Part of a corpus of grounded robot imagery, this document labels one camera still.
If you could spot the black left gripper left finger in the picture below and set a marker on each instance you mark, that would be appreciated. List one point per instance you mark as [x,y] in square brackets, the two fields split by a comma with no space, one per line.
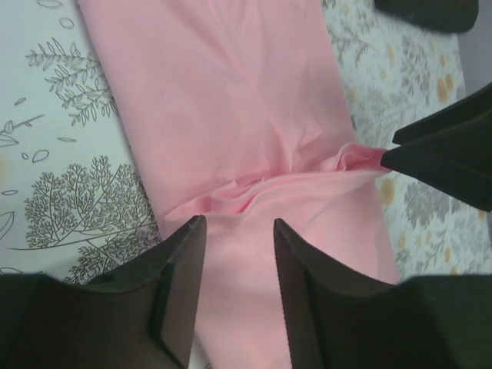
[138,315]

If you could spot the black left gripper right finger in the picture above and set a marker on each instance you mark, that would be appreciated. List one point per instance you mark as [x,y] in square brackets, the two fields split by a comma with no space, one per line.
[336,317]

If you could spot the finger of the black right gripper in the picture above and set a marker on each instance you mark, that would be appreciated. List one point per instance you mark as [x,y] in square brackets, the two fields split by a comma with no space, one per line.
[454,158]
[473,106]

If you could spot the pink t shirt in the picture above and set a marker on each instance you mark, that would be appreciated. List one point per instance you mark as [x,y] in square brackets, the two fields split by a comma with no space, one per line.
[236,110]

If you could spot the black folded t shirt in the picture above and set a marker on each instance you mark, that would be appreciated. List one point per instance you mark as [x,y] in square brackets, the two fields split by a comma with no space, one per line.
[444,16]

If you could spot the floral table cloth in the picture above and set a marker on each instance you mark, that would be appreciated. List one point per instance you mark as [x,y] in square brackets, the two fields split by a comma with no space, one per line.
[70,199]

